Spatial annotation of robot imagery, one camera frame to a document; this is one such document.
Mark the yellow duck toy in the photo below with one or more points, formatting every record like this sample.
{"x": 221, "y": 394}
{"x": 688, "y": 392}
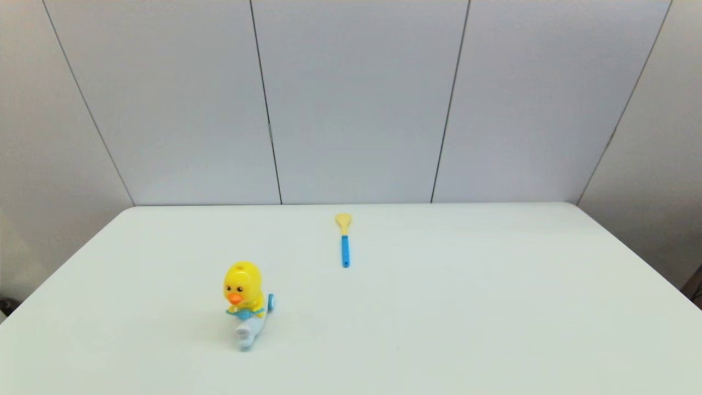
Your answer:
{"x": 242, "y": 285}

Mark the brown object behind table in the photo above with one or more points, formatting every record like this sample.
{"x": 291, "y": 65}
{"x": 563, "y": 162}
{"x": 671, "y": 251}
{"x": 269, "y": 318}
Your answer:
{"x": 695, "y": 288}

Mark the dark object beside table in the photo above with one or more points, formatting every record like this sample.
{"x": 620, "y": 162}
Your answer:
{"x": 6, "y": 307}

